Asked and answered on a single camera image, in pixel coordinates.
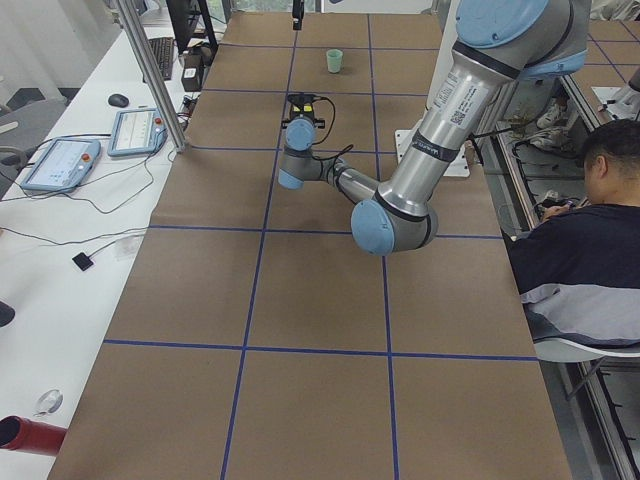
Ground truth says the black computer mouse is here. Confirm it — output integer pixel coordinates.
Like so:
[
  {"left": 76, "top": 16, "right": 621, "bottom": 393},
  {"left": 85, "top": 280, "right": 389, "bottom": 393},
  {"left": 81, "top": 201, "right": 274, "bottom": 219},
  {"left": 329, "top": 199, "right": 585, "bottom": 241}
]
[{"left": 107, "top": 93, "right": 130, "bottom": 108}]

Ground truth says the white pedestal column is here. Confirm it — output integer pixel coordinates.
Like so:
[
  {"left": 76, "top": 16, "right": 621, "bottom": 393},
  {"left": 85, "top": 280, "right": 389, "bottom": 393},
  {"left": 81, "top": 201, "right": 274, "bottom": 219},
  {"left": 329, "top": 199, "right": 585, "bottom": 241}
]
[{"left": 395, "top": 1, "right": 470, "bottom": 178}]

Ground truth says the red cylinder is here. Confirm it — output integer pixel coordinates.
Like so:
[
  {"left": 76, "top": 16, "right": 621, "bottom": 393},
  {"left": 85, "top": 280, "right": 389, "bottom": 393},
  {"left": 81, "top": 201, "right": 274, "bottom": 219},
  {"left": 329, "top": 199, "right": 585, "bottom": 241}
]
[{"left": 1, "top": 416, "right": 67, "bottom": 456}]

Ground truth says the near teach pendant tablet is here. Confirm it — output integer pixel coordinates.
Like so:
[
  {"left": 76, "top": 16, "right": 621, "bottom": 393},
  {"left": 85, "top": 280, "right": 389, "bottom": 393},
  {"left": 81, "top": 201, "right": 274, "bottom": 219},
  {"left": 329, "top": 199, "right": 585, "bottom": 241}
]
[{"left": 20, "top": 138, "right": 101, "bottom": 193}]

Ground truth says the teach pendant tablet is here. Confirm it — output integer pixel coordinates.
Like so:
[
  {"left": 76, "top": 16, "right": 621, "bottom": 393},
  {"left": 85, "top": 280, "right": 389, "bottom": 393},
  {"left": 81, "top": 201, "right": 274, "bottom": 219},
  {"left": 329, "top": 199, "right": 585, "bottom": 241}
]
[
  {"left": 107, "top": 108, "right": 167, "bottom": 157},
  {"left": 20, "top": 138, "right": 101, "bottom": 193}
]

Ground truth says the aluminium frame post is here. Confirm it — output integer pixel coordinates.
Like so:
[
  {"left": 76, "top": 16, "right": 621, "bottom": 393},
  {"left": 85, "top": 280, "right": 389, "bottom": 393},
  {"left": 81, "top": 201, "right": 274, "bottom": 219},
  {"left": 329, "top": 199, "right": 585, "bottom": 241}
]
[{"left": 115, "top": 0, "right": 187, "bottom": 153}]

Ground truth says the green plastic cup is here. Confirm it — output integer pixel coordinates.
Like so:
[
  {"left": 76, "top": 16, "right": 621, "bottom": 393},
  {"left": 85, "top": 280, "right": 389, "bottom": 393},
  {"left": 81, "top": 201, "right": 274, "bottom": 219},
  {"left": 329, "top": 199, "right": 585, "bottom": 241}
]
[{"left": 326, "top": 49, "right": 343, "bottom": 74}]

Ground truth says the black keyboard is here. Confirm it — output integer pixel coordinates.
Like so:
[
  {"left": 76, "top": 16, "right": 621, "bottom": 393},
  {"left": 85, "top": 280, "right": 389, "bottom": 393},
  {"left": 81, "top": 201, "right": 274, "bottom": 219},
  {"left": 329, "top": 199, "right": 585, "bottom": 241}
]
[{"left": 148, "top": 37, "right": 175, "bottom": 80}]

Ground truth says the seated person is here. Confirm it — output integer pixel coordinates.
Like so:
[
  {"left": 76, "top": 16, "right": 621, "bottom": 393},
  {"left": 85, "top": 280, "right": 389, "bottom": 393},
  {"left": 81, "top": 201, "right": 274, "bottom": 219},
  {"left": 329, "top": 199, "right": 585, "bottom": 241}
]
[{"left": 509, "top": 120, "right": 639, "bottom": 347}]

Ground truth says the far teach pendant tablet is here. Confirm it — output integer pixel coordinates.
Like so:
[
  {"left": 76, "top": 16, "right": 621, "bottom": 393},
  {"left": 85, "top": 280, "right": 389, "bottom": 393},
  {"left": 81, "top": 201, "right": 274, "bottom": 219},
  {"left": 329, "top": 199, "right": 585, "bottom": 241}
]
[{"left": 107, "top": 108, "right": 167, "bottom": 157}]

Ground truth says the black computer monitor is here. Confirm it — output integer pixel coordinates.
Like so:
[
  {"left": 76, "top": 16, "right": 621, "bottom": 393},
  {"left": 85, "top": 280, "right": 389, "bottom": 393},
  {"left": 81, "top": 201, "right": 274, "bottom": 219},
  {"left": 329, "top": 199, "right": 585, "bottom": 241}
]
[{"left": 166, "top": 0, "right": 218, "bottom": 53}]

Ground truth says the white chair seat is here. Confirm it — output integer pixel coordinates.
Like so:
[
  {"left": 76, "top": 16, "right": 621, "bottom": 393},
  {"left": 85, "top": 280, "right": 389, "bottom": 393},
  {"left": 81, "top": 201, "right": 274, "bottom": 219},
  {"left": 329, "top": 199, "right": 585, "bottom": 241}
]
[{"left": 534, "top": 337, "right": 639, "bottom": 363}]

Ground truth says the small black square device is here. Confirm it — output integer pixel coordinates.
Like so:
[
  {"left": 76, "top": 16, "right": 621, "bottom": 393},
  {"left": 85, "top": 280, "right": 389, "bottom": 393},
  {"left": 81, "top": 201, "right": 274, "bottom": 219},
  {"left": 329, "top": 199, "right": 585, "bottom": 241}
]
[{"left": 72, "top": 252, "right": 94, "bottom": 271}]

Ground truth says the black box with label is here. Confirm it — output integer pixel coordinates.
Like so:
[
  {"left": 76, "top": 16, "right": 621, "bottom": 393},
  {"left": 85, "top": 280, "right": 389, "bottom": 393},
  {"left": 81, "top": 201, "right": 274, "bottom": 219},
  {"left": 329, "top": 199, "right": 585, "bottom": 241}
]
[{"left": 181, "top": 50, "right": 205, "bottom": 92}]

